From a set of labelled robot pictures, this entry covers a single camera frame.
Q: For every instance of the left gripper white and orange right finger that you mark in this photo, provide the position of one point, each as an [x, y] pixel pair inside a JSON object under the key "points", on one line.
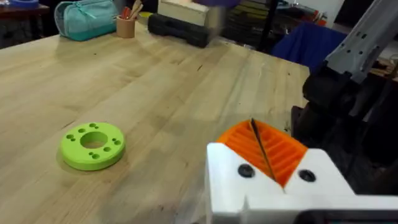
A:
{"points": [[314, 174]]}

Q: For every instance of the left gripper white and orange left finger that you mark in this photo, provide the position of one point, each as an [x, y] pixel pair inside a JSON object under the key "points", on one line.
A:
{"points": [[227, 174]]}

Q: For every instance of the blue cloth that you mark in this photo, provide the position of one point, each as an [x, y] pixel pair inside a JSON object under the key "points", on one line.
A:
{"points": [[306, 45]]}

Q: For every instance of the green disc with holes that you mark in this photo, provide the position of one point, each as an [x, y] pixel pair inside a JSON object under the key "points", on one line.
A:
{"points": [[93, 146]]}

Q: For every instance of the black tool case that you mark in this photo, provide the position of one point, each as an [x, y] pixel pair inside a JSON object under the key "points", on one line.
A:
{"points": [[178, 29]]}

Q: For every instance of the white box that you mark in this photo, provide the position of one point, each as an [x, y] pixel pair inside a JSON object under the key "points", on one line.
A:
{"points": [[183, 11]]}

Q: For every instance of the tan cup with utensils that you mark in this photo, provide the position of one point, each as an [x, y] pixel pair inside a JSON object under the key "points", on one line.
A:
{"points": [[126, 28]]}

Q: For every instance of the teal zip bag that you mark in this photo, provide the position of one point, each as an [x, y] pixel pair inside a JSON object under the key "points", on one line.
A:
{"points": [[87, 18]]}

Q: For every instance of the dark side table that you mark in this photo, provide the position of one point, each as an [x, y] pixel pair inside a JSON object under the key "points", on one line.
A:
{"points": [[18, 25]]}

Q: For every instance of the blue tape roll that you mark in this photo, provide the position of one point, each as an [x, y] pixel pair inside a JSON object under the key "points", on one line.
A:
{"points": [[24, 3]]}

